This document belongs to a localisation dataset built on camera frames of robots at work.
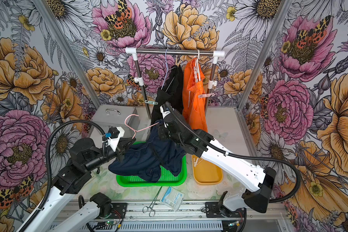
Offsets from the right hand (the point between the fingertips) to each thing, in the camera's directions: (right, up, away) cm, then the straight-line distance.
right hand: (161, 128), depth 69 cm
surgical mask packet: (+5, -38, +9) cm, 39 cm away
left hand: (-12, -6, -3) cm, 14 cm away
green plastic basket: (+1, -30, +17) cm, 34 cm away
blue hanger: (-1, +38, +33) cm, 50 cm away
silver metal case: (-23, +2, +27) cm, 36 cm away
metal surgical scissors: (-5, -43, +6) cm, 44 cm away
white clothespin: (+18, -22, +21) cm, 36 cm away
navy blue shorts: (-7, -16, +7) cm, 19 cm away
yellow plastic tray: (+25, -29, +21) cm, 43 cm away
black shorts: (+4, +19, +13) cm, 23 cm away
